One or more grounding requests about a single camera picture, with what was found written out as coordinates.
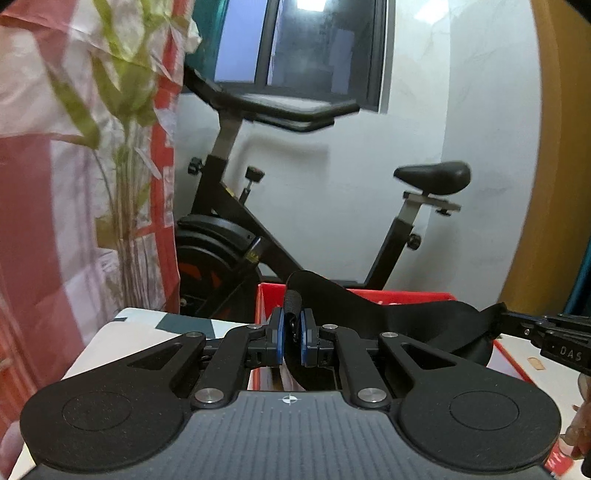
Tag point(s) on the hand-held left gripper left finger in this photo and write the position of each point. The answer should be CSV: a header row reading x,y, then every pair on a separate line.
x,y
277,334

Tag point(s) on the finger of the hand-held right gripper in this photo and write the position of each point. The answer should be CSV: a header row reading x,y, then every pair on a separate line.
x,y
521,323

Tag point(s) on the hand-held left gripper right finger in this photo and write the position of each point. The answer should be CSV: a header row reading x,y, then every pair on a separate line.
x,y
305,338

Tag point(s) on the red strawberry print box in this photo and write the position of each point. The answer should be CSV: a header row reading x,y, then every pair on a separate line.
x,y
512,362

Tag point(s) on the black waist belt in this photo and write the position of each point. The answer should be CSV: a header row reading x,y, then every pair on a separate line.
x,y
369,318

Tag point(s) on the person's right hand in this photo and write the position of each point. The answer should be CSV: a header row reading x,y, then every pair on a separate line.
x,y
581,424

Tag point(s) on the black exercise bike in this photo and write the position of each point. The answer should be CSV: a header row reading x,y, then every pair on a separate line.
x,y
221,230

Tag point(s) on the printed bed sheet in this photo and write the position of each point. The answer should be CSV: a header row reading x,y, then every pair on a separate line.
x,y
138,328

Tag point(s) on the wooden wardrobe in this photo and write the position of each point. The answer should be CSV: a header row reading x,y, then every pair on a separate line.
x,y
558,152

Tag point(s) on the red white printed curtain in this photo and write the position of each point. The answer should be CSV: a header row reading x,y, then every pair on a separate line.
x,y
55,184

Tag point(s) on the dark framed window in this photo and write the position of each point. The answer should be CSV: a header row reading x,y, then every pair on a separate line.
x,y
318,46

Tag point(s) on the teal curtain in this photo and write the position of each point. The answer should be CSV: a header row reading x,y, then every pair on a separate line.
x,y
205,37

